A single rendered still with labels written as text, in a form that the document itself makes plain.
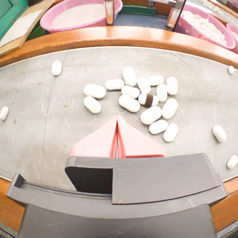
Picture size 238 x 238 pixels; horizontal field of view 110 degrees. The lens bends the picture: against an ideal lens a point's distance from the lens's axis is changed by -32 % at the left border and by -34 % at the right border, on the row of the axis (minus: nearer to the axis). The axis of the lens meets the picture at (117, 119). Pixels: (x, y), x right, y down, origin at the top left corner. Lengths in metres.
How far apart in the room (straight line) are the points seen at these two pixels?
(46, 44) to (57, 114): 0.18
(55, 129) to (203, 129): 0.27
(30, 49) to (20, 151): 0.24
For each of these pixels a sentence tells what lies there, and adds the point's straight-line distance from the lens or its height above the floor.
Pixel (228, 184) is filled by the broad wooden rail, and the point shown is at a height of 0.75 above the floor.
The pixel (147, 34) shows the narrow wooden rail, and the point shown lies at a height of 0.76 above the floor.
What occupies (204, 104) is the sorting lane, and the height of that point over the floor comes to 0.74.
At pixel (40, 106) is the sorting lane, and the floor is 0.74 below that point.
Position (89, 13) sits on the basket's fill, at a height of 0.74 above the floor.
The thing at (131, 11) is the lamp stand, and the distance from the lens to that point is 0.57.
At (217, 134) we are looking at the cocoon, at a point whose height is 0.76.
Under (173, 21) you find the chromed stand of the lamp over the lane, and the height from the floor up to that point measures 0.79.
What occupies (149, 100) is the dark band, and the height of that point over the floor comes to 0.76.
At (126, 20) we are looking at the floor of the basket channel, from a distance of 0.53.
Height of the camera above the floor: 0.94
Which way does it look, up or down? 76 degrees down
